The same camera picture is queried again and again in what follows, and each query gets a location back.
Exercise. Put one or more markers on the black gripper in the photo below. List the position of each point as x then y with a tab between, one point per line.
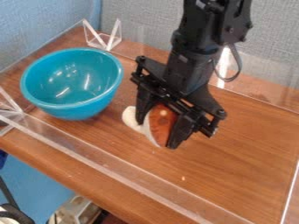
179	85

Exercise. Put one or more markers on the toy mushroom brown cap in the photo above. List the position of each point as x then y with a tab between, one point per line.
159	121

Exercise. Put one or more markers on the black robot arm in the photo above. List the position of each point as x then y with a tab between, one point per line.
214	25

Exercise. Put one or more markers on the blue bowl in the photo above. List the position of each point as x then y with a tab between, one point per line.
72	83

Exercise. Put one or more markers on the clear acrylic front barrier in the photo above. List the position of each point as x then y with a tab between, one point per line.
140	197

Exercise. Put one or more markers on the clear acrylic barrier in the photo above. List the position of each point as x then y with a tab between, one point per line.
140	197
263	90

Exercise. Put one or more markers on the clear acrylic back barrier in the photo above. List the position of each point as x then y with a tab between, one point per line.
263	90

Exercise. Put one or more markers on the black chair part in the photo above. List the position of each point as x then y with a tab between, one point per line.
11	213

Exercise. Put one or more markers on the clear acrylic corner bracket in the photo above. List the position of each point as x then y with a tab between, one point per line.
100	40

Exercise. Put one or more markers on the clear acrylic left bracket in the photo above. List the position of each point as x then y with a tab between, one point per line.
11	113

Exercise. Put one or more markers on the grey metal bracket below table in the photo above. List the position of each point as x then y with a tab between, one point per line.
76	211

